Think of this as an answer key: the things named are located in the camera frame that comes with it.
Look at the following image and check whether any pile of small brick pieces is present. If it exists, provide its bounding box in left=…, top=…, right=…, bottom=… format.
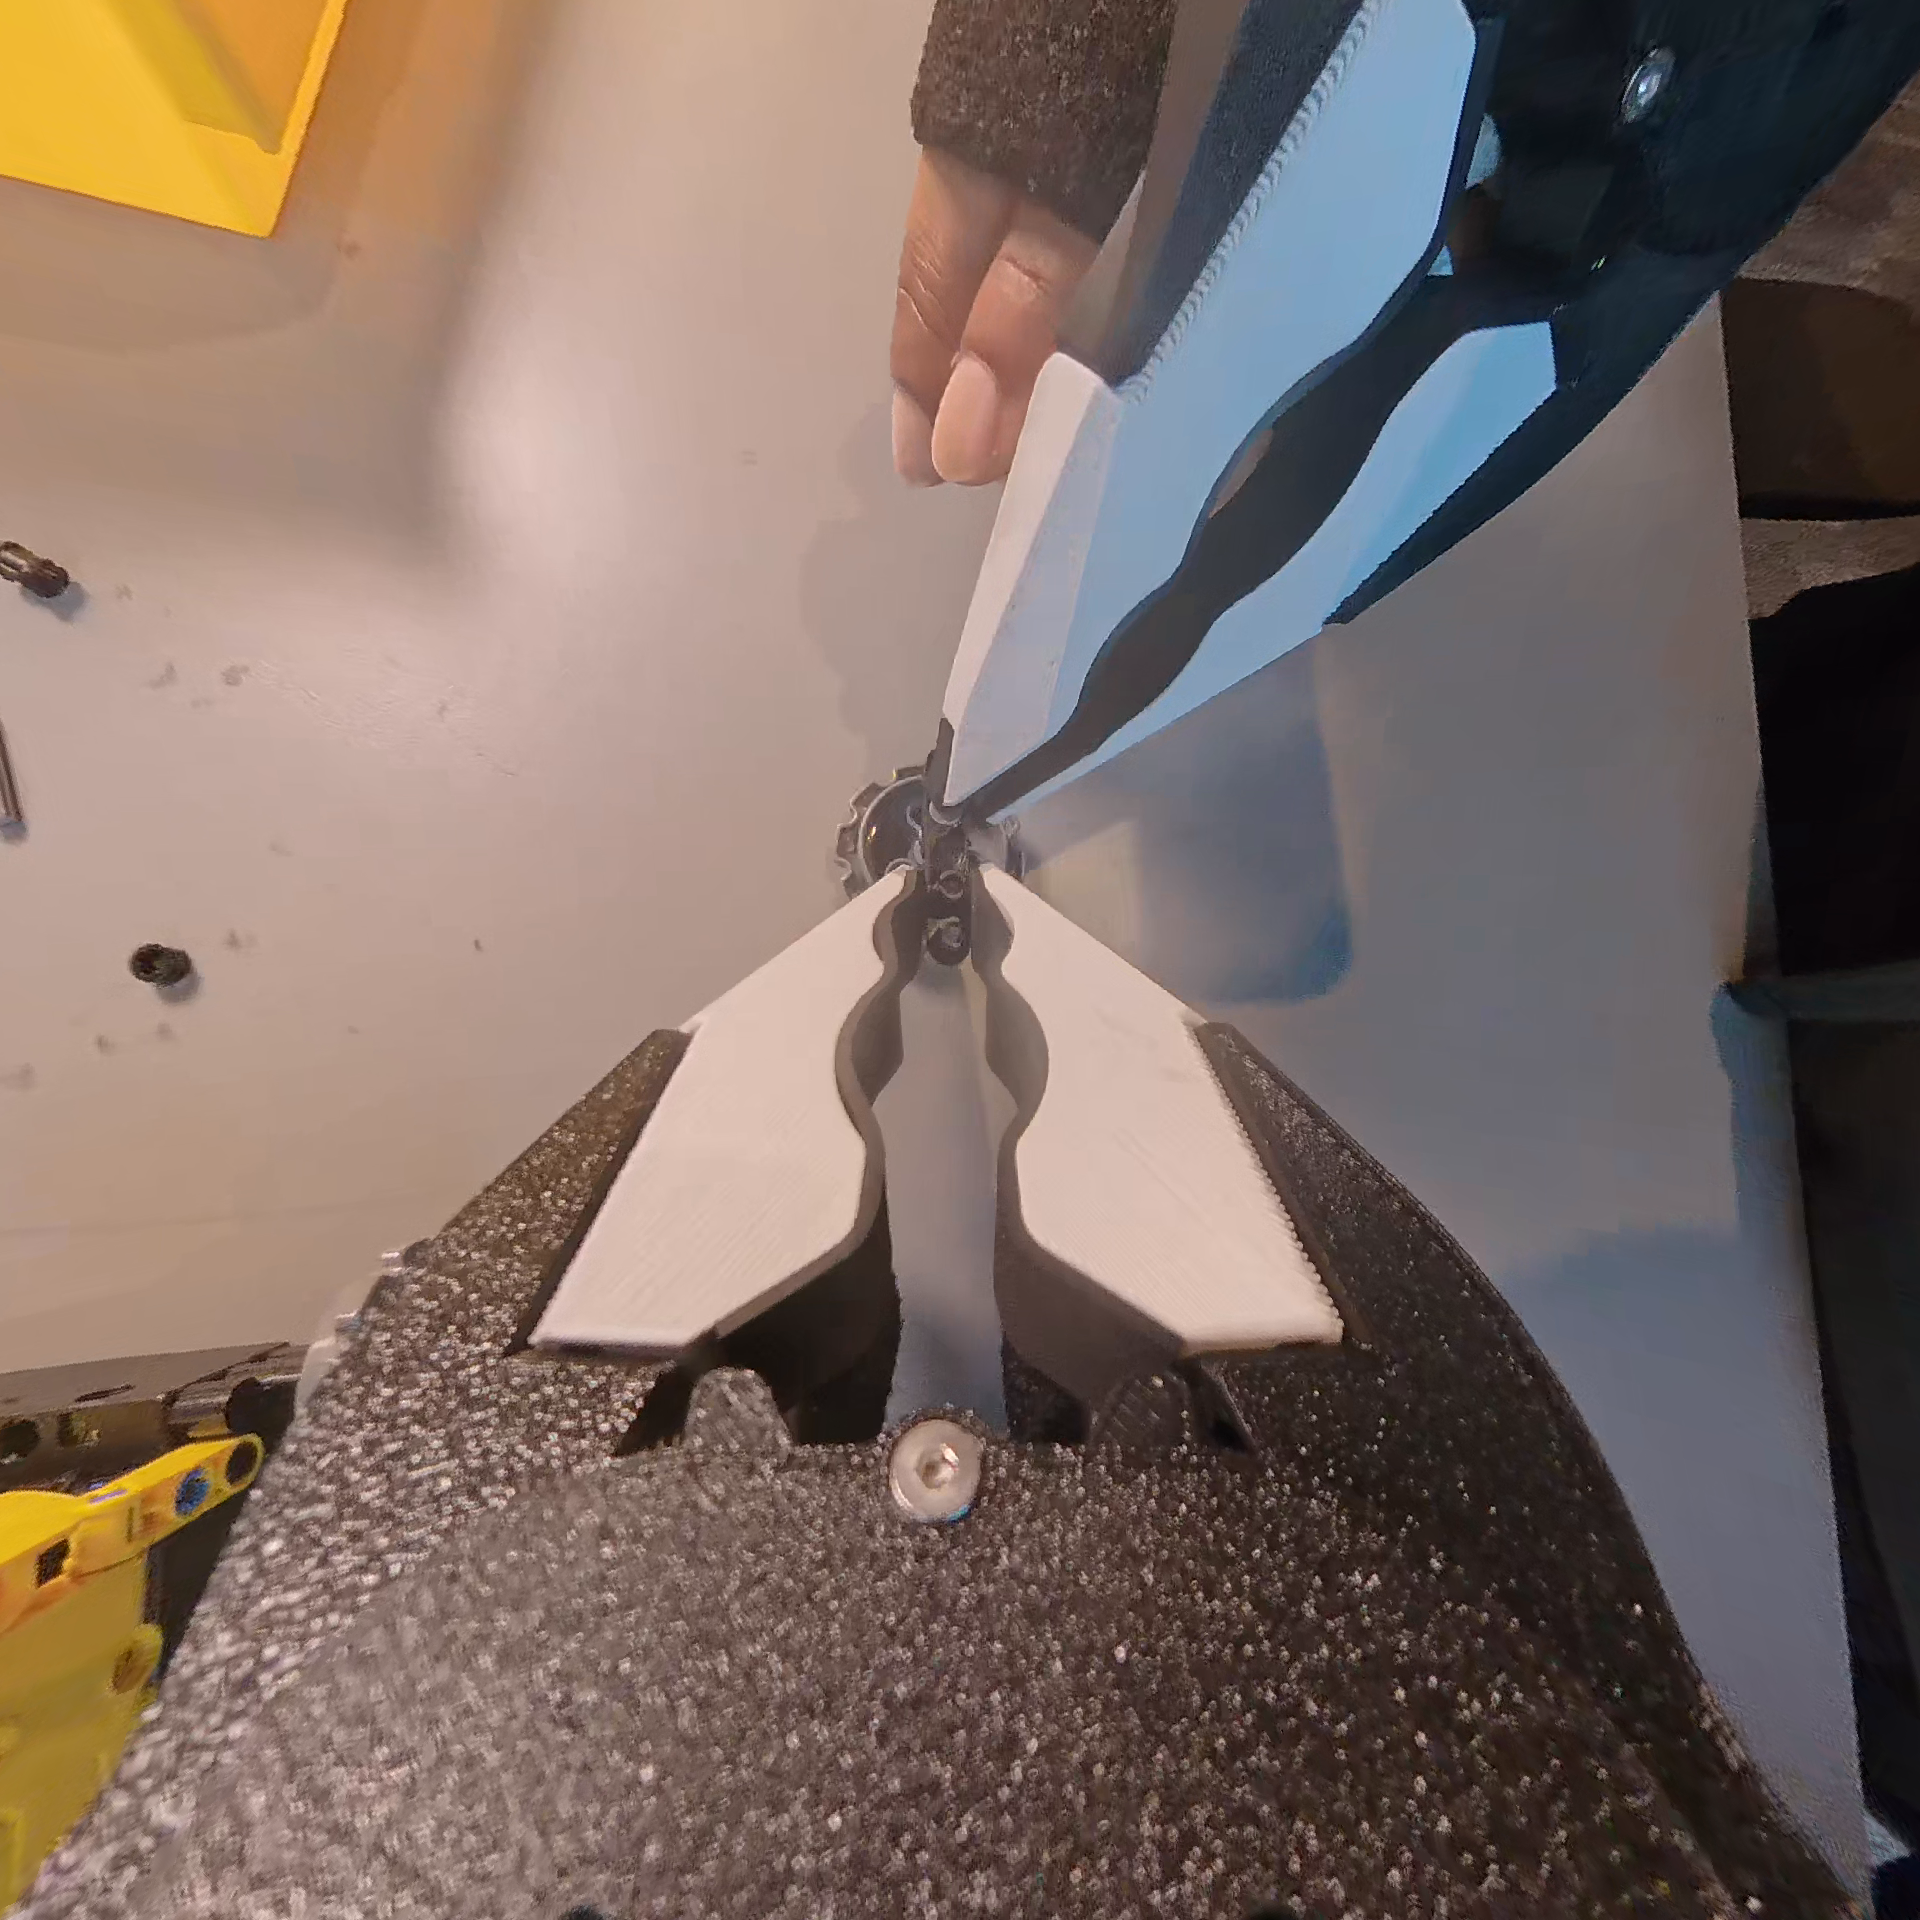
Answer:
left=0, top=543, right=74, bottom=841

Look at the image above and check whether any black brick connector piece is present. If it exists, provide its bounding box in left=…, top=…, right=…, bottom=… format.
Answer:
left=917, top=786, right=985, bottom=970

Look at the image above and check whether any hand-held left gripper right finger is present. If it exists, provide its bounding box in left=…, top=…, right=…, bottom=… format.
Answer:
left=966, top=865, right=1348, bottom=1412

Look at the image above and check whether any grey desk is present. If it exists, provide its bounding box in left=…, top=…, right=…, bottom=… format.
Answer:
left=0, top=0, right=1876, bottom=1920

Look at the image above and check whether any small grey toy wheel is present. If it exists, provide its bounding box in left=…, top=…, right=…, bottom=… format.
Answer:
left=833, top=767, right=977, bottom=904

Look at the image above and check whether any yellow toy brick vehicle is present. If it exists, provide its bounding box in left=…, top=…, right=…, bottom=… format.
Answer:
left=0, top=1335, right=393, bottom=1920

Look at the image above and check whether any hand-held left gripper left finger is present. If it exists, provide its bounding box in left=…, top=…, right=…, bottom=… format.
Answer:
left=529, top=871, right=938, bottom=1412

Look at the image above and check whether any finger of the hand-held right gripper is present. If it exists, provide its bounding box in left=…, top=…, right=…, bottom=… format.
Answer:
left=938, top=0, right=1484, bottom=811
left=993, top=301, right=1567, bottom=819

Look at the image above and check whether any yellow plastic bin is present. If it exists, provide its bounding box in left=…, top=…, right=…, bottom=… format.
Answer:
left=0, top=0, right=350, bottom=241

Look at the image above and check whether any person's right hand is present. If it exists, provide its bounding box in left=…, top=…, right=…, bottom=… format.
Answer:
left=889, top=144, right=1106, bottom=489

